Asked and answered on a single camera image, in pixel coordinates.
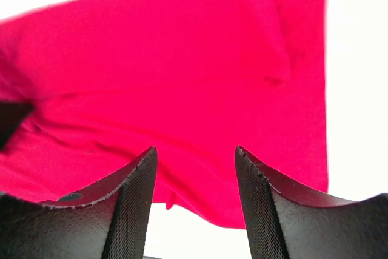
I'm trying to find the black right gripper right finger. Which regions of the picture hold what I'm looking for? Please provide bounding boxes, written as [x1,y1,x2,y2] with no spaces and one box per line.
[235,146,387,259]

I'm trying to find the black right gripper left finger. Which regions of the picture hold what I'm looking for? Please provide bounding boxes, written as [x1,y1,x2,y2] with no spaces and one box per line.
[1,147,157,258]

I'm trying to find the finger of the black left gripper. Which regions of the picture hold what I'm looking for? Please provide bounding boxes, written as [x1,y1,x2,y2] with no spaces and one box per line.
[0,101,33,150]

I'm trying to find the red t-shirt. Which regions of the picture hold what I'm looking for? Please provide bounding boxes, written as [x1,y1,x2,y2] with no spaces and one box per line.
[1,0,328,229]

